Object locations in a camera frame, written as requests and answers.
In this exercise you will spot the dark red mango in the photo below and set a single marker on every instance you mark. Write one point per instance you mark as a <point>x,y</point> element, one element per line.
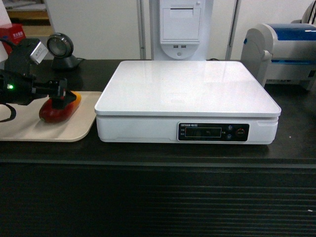
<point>49,114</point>

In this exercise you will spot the red fire extinguisher box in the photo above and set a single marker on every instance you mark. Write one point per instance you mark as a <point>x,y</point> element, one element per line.
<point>14,33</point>

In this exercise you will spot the black round barcode scanner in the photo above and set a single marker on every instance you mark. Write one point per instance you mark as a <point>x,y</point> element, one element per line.
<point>61,47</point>

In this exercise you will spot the white receipt printer kiosk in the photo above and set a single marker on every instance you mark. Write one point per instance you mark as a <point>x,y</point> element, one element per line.
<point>187,29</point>

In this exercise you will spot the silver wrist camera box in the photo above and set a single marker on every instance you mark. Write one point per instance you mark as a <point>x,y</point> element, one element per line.
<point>39,53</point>

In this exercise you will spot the black slatted checkout counter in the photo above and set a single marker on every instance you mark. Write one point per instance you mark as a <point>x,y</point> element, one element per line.
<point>89,188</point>

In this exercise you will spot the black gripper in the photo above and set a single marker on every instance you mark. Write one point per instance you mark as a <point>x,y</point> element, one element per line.
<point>56,90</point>

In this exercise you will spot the wooden pallet shelf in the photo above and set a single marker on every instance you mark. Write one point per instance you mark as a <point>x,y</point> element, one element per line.
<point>32,14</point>

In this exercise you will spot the grey blue label printer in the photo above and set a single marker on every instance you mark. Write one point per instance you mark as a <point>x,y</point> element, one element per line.
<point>281,54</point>

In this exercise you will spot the white electronic scale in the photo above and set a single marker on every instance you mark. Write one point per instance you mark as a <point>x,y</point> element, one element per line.
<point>206,102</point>

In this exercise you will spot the beige plastic tray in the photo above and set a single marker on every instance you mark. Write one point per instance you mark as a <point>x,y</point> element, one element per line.
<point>27,125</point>

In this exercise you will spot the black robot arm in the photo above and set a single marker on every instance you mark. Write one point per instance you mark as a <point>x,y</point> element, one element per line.
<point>19,86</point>

